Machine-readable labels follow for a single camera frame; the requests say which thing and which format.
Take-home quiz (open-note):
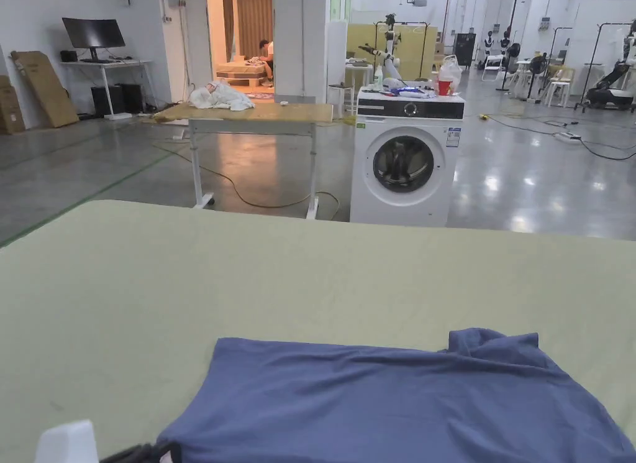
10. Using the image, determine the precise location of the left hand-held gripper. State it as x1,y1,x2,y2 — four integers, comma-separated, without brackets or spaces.
34,419,183,463

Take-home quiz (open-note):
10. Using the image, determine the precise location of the dark blue shirt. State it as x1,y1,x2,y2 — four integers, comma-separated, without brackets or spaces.
156,328,636,463

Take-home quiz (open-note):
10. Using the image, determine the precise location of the bed with pale green sheet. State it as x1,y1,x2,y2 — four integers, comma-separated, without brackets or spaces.
0,199,636,463

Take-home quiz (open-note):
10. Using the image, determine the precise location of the black computer tower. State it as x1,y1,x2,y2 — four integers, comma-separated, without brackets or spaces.
90,85,124,118
121,83,145,114

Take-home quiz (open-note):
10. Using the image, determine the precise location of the wooden table with white cloths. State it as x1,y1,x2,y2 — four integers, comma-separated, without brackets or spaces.
152,81,335,221

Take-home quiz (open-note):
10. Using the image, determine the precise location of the small brown carton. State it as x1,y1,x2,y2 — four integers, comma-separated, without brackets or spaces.
0,75,25,135

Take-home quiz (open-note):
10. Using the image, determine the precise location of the large flat brown carton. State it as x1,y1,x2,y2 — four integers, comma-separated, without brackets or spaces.
10,50,80,130

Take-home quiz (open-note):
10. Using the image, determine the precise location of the white washing machine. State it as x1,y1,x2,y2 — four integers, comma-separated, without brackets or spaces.
350,55,467,229

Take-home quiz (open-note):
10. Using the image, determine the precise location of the low wooden bed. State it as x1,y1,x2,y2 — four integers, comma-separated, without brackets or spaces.
216,59,272,89

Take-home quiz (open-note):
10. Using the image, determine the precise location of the white desk with monitor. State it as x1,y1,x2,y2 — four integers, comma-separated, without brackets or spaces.
59,17,153,121

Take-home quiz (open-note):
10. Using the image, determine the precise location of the small white side table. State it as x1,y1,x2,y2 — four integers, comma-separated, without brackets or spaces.
345,58,374,117

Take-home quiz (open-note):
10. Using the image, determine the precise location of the white robot with arms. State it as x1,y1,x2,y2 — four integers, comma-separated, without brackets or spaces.
358,14,406,81

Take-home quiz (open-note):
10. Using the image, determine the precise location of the black garment rack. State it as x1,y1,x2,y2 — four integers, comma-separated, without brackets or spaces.
373,20,431,82

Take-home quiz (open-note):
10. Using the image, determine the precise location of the black cabinet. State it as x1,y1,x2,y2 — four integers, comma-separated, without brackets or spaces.
454,32,478,69

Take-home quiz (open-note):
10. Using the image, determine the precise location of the white folding chair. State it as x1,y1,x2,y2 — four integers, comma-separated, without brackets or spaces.
481,55,504,83

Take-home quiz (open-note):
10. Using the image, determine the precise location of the white plastic chair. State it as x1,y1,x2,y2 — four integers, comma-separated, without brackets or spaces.
543,79,570,109

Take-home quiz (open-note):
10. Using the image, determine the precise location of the black standing fan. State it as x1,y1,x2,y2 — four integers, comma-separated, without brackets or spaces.
525,54,548,104

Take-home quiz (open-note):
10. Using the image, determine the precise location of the white and black robot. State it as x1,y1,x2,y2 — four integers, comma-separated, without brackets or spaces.
583,24,636,111

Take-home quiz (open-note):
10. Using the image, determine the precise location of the yellow floor cable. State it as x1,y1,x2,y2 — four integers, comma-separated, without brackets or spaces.
151,134,341,221

